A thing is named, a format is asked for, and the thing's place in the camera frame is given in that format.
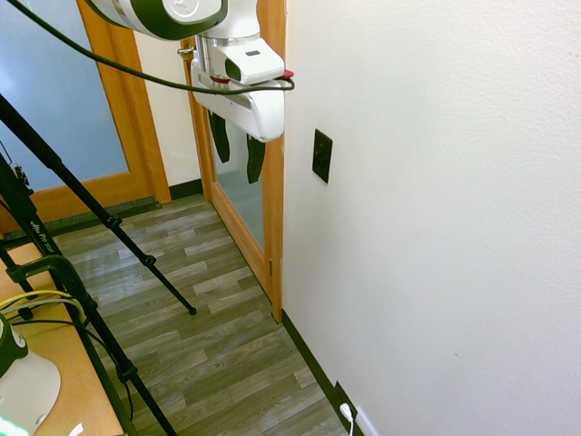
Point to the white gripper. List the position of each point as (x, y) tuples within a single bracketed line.
[(245, 106)]

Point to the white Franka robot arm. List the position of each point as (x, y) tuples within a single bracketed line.
[(172, 13)]

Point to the wooden glass panel door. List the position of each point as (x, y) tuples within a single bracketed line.
[(240, 191)]

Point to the wooden frosted glass door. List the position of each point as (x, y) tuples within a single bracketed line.
[(59, 91)]

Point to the black C-clamp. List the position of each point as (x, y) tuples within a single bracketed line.
[(54, 277)]

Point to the black baseboard strip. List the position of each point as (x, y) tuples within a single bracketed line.
[(313, 363)]

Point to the dark wall light switch plate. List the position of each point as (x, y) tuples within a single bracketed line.
[(322, 155)]

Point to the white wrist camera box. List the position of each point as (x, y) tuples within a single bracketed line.
[(252, 61)]

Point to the black camera tripod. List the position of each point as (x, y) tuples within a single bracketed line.
[(68, 218)]

